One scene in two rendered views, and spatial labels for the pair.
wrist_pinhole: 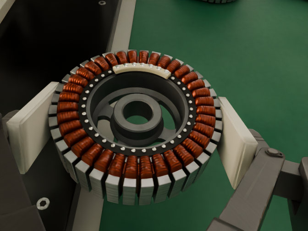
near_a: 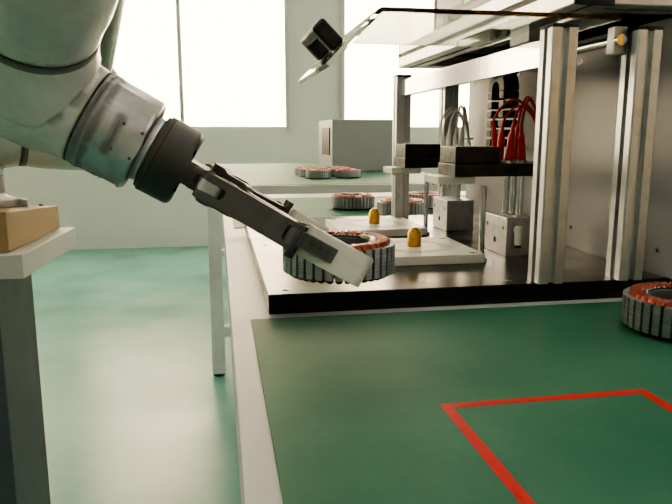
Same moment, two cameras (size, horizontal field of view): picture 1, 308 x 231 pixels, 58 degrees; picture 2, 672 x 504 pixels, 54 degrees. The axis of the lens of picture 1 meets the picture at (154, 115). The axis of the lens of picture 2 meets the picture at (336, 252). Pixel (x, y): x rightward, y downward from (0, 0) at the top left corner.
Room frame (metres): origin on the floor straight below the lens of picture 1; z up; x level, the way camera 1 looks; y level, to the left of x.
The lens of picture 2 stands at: (0.04, -0.63, 0.94)
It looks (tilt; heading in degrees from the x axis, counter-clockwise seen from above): 10 degrees down; 84
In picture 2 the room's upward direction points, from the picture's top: straight up
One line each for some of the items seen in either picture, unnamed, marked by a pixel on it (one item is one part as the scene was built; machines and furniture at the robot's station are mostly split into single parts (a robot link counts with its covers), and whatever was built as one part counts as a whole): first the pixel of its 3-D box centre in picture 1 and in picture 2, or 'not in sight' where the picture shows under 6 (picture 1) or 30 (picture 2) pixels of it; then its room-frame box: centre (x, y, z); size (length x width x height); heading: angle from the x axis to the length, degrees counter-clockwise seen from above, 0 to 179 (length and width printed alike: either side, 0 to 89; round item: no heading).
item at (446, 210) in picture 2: not in sight; (452, 212); (0.38, 0.51, 0.80); 0.08 x 0.05 x 0.06; 94
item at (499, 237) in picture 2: not in sight; (511, 232); (0.39, 0.27, 0.80); 0.08 x 0.05 x 0.06; 94
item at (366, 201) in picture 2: not in sight; (352, 201); (0.27, 1.02, 0.77); 0.11 x 0.11 x 0.04
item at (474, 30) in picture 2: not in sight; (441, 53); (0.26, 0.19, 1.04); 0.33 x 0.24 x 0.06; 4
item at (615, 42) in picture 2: not in sight; (504, 67); (0.42, 0.39, 1.04); 0.62 x 0.02 x 0.03; 94
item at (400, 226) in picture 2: not in sight; (374, 226); (0.23, 0.50, 0.78); 0.15 x 0.15 x 0.01; 4
